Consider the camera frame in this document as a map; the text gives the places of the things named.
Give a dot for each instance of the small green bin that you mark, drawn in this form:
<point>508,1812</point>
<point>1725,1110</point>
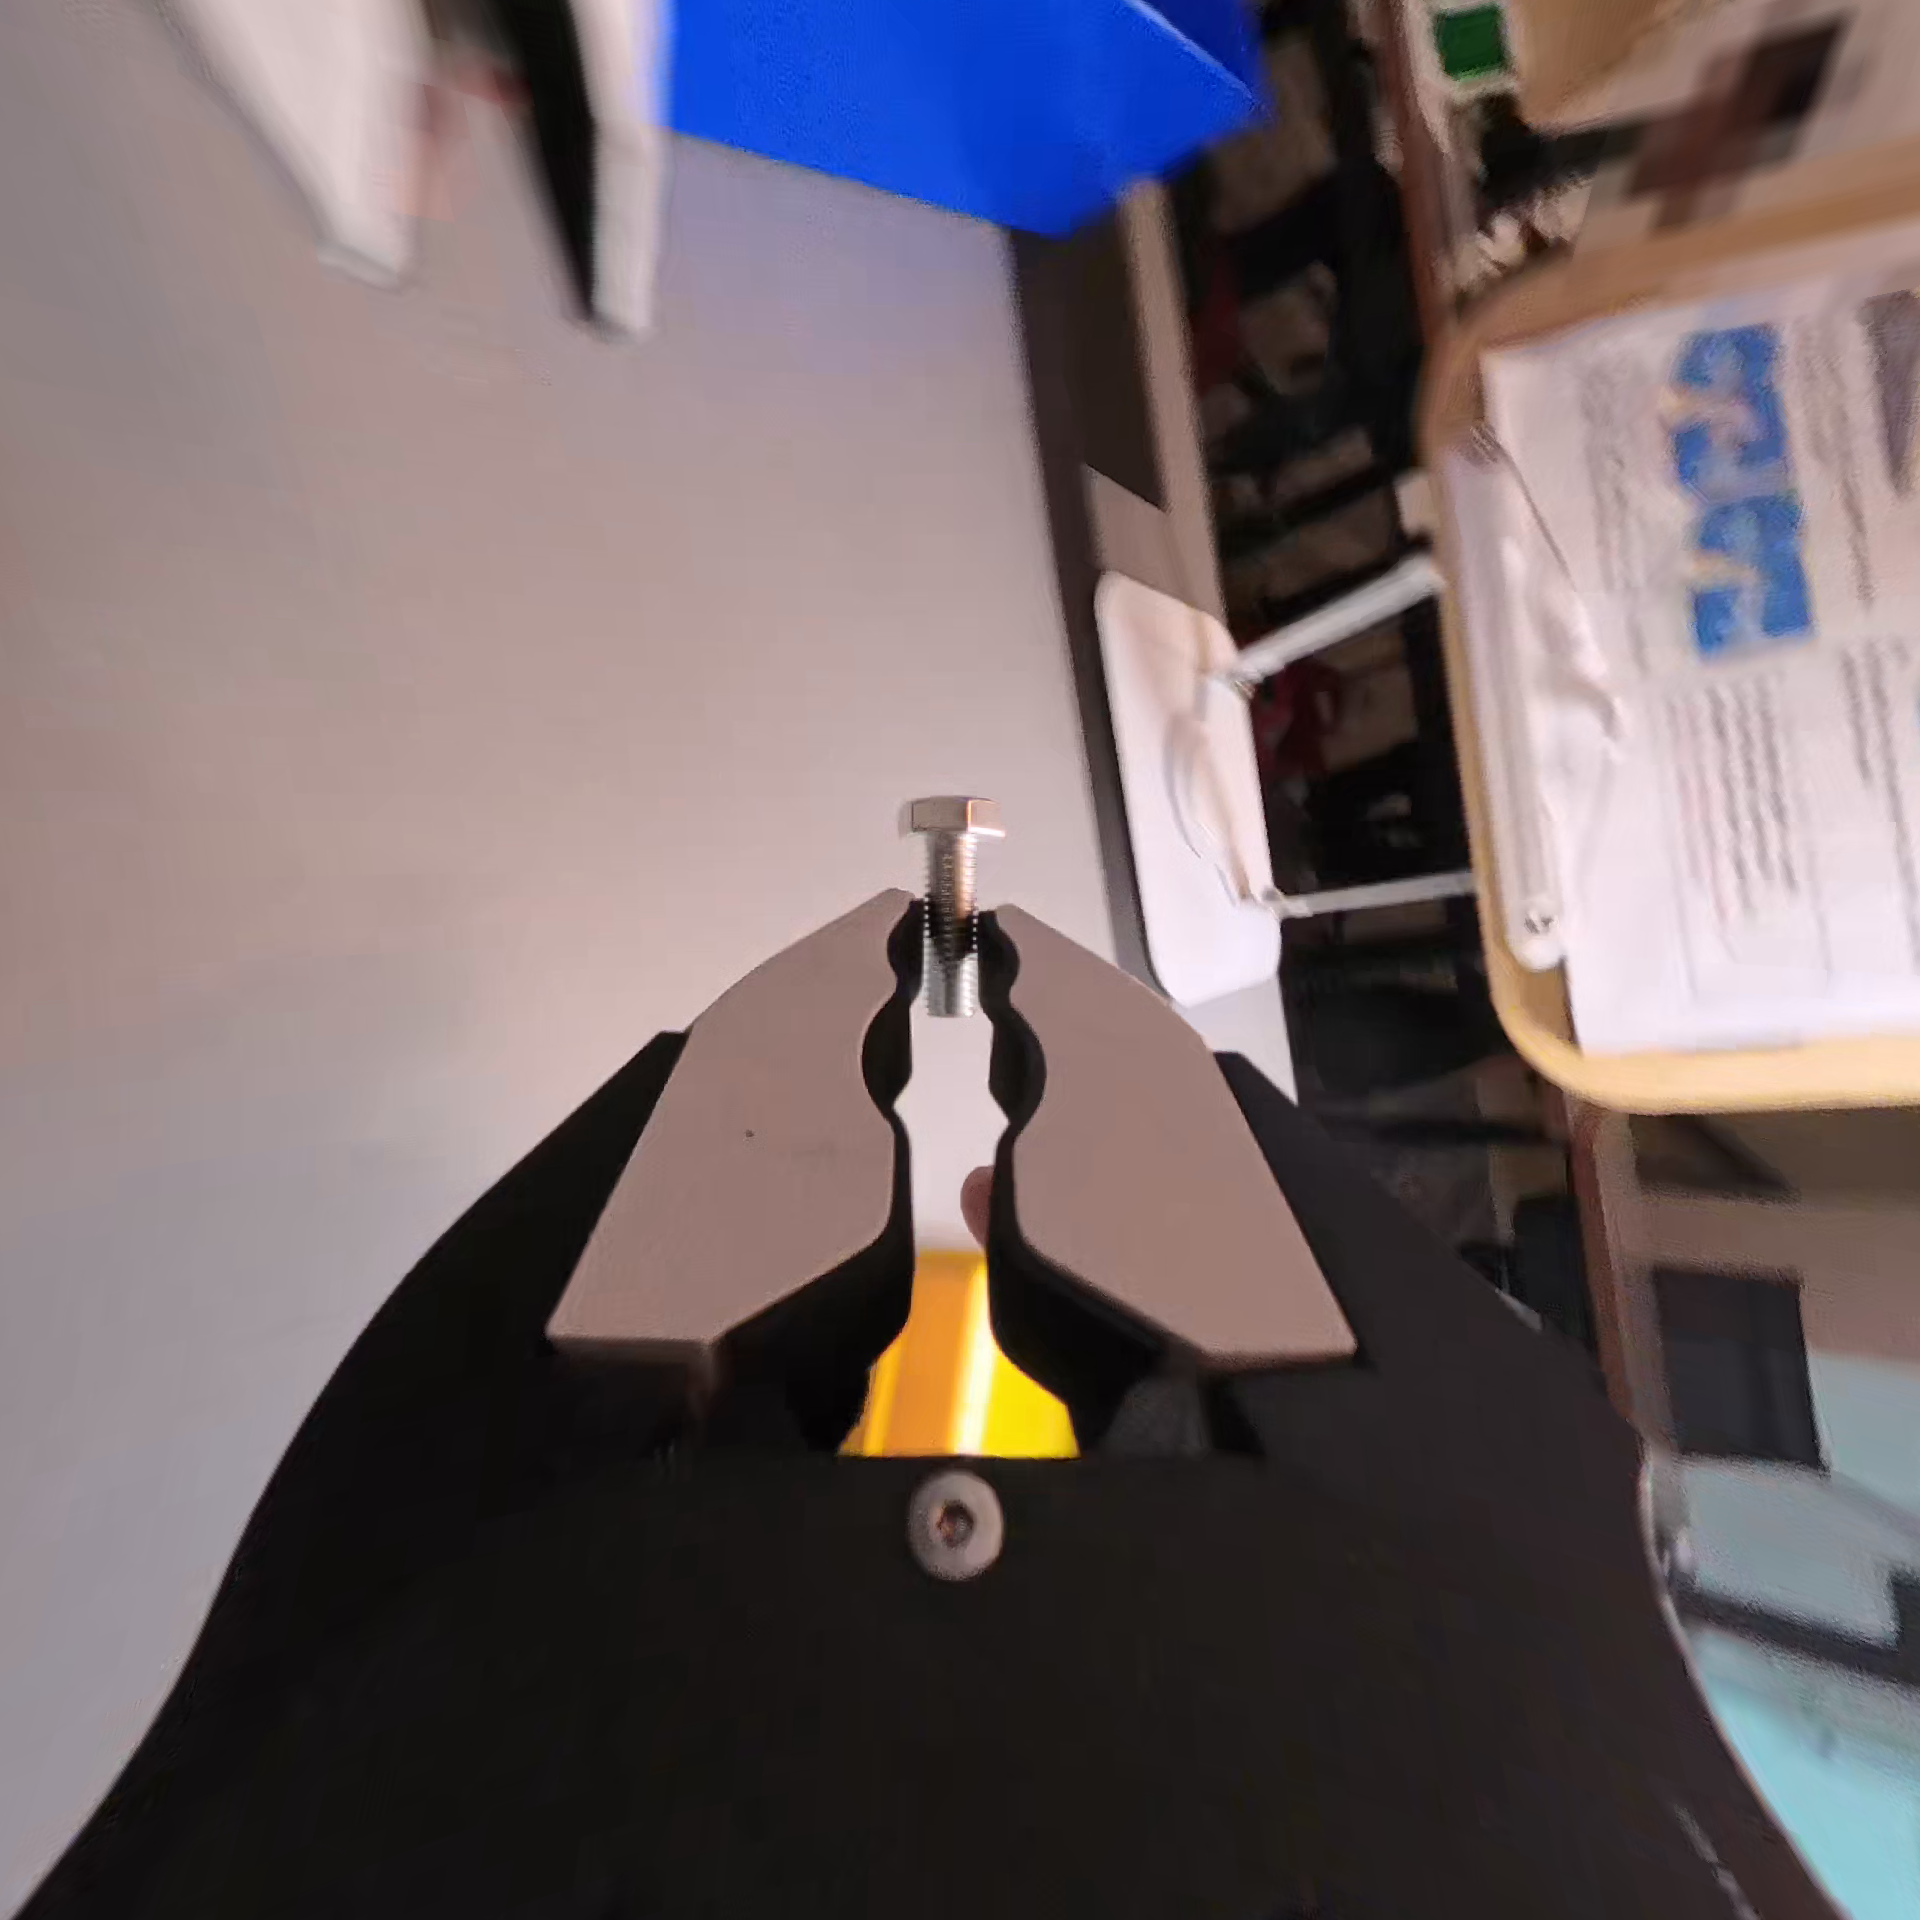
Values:
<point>1470,38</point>

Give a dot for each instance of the printed instruction sheet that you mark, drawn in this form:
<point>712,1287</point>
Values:
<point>1725,750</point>

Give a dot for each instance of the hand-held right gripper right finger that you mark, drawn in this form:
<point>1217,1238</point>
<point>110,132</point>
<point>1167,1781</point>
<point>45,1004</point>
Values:
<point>1171,1201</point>

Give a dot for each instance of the wooden-edged white board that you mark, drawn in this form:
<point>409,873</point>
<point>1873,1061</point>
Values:
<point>1725,1073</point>

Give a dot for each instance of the white board stand frame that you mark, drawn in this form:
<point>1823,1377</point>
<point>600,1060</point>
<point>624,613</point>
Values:
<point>1350,622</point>

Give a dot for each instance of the blue plastic storage bin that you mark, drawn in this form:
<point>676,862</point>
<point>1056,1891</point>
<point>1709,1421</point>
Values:
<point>931,105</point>

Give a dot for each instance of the steel hex bolt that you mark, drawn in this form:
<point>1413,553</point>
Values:
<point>950,960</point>

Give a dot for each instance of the person's right hand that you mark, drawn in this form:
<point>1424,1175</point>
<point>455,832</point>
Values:
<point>979,1207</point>

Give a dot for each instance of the yellow plastic storage bin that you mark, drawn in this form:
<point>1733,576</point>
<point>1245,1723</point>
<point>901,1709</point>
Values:
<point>960,1382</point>

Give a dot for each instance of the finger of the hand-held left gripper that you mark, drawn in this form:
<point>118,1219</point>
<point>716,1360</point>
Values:
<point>300,136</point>
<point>623,150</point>

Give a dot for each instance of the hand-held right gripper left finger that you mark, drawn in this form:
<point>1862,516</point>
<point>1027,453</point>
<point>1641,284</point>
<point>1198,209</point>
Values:
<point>734,1184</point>

